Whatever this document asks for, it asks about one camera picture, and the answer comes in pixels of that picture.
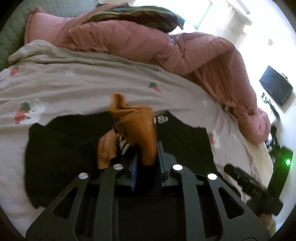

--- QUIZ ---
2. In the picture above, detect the black monitor screen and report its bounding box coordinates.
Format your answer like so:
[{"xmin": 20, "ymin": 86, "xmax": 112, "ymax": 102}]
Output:
[{"xmin": 259, "ymin": 65, "xmax": 293, "ymax": 106}]

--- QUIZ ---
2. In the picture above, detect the beige strawberry print bedsheet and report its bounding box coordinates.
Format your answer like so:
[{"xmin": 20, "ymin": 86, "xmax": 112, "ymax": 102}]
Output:
[{"xmin": 1, "ymin": 40, "xmax": 273, "ymax": 235}]

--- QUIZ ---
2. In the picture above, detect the black device with green light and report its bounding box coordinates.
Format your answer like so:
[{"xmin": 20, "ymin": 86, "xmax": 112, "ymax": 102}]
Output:
[{"xmin": 268, "ymin": 146, "xmax": 293, "ymax": 198}]

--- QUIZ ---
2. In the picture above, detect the person's right hand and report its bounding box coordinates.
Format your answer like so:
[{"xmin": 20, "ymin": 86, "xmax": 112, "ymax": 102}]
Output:
[{"xmin": 259, "ymin": 213, "xmax": 276, "ymax": 232}]

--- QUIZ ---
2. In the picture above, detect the black orange sock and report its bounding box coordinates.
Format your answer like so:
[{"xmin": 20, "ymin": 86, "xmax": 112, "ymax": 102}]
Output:
[
  {"xmin": 25, "ymin": 111, "xmax": 217, "ymax": 208},
  {"xmin": 97, "ymin": 93, "xmax": 157, "ymax": 169}
]

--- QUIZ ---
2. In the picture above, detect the pink quilted comforter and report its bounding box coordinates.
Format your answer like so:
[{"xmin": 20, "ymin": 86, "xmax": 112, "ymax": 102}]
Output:
[{"xmin": 24, "ymin": 4, "xmax": 271, "ymax": 144}]

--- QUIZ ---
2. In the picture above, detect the dark multicolour folded cloth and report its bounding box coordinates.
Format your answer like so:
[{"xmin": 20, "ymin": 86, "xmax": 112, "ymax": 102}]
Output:
[{"xmin": 85, "ymin": 6, "xmax": 185, "ymax": 33}]

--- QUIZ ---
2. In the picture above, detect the green quilted headboard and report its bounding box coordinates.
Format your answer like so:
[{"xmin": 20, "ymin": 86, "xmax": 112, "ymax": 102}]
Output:
[{"xmin": 1, "ymin": 1, "xmax": 98, "ymax": 70}]

